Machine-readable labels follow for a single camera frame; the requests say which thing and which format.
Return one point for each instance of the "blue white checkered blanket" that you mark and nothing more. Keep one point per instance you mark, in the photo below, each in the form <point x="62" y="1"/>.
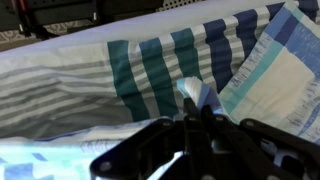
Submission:
<point x="274" y="97"/>

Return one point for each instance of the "striped bed sheet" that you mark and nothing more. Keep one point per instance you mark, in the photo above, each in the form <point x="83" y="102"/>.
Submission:
<point x="63" y="89"/>

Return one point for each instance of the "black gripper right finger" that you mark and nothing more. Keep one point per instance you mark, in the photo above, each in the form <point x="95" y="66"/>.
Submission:
<point x="239" y="158"/>

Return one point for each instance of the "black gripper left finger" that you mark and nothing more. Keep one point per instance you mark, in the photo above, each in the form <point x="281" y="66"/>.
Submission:
<point x="197" y="142"/>

